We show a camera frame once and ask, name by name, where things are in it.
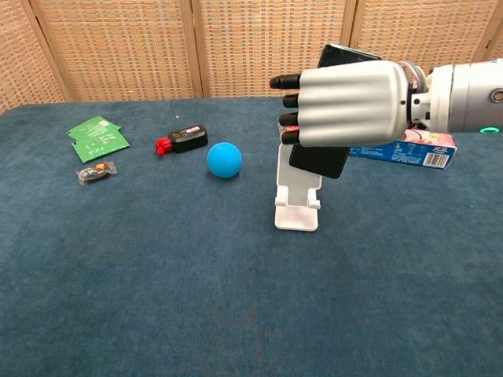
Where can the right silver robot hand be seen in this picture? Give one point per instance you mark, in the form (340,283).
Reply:
(353,104)

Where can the black smartphone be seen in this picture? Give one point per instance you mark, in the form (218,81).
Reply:
(320,159)

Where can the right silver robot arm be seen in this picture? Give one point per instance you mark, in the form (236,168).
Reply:
(467,96)

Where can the white phone stand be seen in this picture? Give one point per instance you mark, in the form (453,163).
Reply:
(295,196)

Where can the red wrapped candy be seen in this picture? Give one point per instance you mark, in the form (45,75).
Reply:
(288,128)

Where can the blue cookie box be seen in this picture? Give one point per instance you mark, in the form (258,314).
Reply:
(416,151)

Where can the blue ball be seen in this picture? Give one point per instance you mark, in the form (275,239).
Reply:
(224,159)

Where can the black bottle with red cap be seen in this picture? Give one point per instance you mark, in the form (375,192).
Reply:
(188,138)

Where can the woven rattan folding screen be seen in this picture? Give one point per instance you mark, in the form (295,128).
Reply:
(157,47)

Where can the blue table cloth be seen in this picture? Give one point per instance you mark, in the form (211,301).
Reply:
(157,255)

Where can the green tea sachet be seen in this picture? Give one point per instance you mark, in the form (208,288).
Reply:
(102,145)
(91,128)

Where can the dark wrapped candy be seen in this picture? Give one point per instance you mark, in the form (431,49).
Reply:
(95,173)

